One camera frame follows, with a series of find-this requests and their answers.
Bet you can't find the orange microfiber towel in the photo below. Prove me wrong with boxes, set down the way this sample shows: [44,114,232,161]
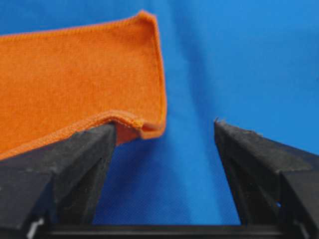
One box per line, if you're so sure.
[0,11,167,159]

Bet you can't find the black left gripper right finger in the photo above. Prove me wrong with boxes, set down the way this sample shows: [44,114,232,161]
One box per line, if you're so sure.
[214,120,319,239]

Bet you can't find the blue table cloth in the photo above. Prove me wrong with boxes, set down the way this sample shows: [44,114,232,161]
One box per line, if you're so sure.
[0,0,319,225]

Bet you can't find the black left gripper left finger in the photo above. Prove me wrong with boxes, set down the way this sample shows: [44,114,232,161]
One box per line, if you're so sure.
[0,123,116,239]

